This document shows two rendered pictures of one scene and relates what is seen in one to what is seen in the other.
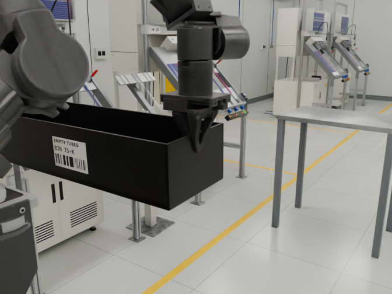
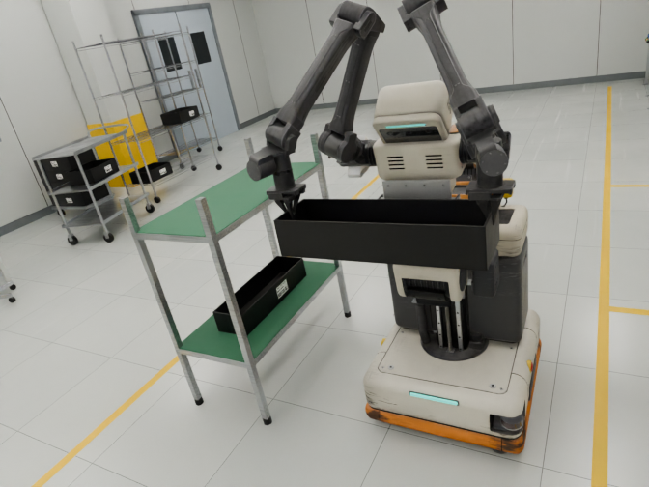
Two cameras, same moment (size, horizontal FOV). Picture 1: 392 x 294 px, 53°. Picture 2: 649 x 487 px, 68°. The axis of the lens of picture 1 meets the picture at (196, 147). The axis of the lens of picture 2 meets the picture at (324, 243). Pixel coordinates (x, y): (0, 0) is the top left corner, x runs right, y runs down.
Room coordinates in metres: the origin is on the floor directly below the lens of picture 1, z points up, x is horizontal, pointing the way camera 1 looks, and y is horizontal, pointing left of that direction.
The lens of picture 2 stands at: (1.99, 0.02, 1.60)
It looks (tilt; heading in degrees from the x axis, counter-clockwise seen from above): 24 degrees down; 178
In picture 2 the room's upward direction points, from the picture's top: 11 degrees counter-clockwise
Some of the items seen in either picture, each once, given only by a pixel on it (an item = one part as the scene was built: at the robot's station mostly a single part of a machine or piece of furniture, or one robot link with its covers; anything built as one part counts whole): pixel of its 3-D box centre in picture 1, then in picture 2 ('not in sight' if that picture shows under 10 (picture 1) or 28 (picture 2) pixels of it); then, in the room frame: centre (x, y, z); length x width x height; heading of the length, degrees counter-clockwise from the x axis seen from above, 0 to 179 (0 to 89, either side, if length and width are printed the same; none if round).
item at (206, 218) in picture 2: not in sight; (256, 268); (-0.22, -0.24, 0.55); 0.91 x 0.46 x 1.10; 145
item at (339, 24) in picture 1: (331, 56); not in sight; (7.66, -2.58, 0.95); 1.36 x 0.82 x 1.90; 55
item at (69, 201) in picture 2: not in sight; (75, 183); (-4.00, -2.55, 0.38); 0.64 x 0.44 x 0.75; 58
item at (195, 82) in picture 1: (195, 82); (284, 181); (0.64, 0.00, 1.21); 0.10 x 0.07 x 0.07; 56
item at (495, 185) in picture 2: not in sight; (490, 177); (0.96, 0.47, 1.21); 0.10 x 0.07 x 0.07; 56
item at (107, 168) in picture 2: not in sight; (93, 171); (-3.11, -1.95, 0.63); 0.40 x 0.30 x 0.14; 160
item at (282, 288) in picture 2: not in sight; (263, 292); (-0.22, -0.24, 0.41); 0.57 x 0.17 x 0.11; 145
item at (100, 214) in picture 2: not in sight; (100, 183); (-3.14, -1.94, 0.50); 0.90 x 0.54 x 1.00; 160
